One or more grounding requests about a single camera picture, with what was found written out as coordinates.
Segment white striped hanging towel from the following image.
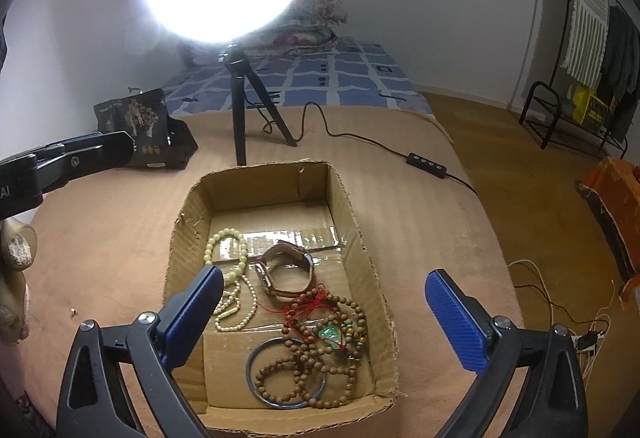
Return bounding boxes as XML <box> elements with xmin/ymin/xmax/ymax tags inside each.
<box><xmin>561</xmin><ymin>0</ymin><xmax>610</xmax><ymax>90</ymax></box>

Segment white pearl necklace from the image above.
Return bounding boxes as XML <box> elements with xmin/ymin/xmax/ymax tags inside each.
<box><xmin>212</xmin><ymin>264</ymin><xmax>260</xmax><ymax>333</ymax></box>

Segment black clothes rack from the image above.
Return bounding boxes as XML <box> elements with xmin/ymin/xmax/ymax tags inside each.
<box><xmin>518</xmin><ymin>0</ymin><xmax>639</xmax><ymax>156</ymax></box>

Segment floor power strip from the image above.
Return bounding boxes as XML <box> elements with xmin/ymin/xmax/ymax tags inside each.
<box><xmin>572</xmin><ymin>331</ymin><xmax>600</xmax><ymax>356</ymax></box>

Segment red cord green pendant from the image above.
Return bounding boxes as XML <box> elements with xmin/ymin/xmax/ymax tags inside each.
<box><xmin>281</xmin><ymin>284</ymin><xmax>368</xmax><ymax>352</ymax></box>

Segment black power cable with switch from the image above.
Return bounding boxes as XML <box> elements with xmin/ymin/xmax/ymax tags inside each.
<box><xmin>246</xmin><ymin>101</ymin><xmax>478</xmax><ymax>197</ymax></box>

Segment cream bead bracelet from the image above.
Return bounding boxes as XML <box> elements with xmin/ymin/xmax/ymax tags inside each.
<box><xmin>203</xmin><ymin>226</ymin><xmax>250</xmax><ymax>271</ymax></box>

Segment blue checkered bed sheet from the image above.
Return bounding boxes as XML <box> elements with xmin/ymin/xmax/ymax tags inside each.
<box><xmin>163</xmin><ymin>38</ymin><xmax>433</xmax><ymax>116</ymax></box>

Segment orange cloth covered box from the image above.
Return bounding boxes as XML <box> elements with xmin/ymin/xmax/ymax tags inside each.
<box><xmin>579</xmin><ymin>158</ymin><xmax>639</xmax><ymax>305</ymax></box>

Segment brown leather watch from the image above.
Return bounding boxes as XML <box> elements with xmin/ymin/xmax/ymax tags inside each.
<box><xmin>254</xmin><ymin>240</ymin><xmax>316</xmax><ymax>299</ymax></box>

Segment brown cardboard box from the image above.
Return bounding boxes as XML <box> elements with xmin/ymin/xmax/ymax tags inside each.
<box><xmin>165</xmin><ymin>161</ymin><xmax>399</xmax><ymax>437</ymax></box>

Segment yellow black box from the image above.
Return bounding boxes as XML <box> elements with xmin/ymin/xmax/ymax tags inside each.
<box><xmin>572</xmin><ymin>85</ymin><xmax>608</xmax><ymax>134</ymax></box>

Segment black tripod stand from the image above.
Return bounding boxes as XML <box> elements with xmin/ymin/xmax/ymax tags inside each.
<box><xmin>219</xmin><ymin>45</ymin><xmax>297</xmax><ymax>166</ymax></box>

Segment dark metal bangle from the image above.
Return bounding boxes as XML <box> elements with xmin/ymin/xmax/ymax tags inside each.
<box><xmin>244</xmin><ymin>337</ymin><xmax>329</xmax><ymax>410</ymax></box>

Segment gloved left hand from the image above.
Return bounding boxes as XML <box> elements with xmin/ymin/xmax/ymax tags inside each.
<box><xmin>0</xmin><ymin>218</ymin><xmax>38</xmax><ymax>345</ymax></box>

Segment dark hanging clothes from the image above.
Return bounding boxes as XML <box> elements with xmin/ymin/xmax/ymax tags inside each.
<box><xmin>597</xmin><ymin>6</ymin><xmax>639</xmax><ymax>142</ymax></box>

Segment black snack bag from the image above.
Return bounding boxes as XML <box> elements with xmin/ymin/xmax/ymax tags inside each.
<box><xmin>93</xmin><ymin>88</ymin><xmax>198</xmax><ymax>170</ymax></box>

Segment brown wooden bead necklace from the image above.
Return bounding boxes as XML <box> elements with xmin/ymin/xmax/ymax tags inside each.
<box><xmin>252</xmin><ymin>286</ymin><xmax>369</xmax><ymax>410</ymax></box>

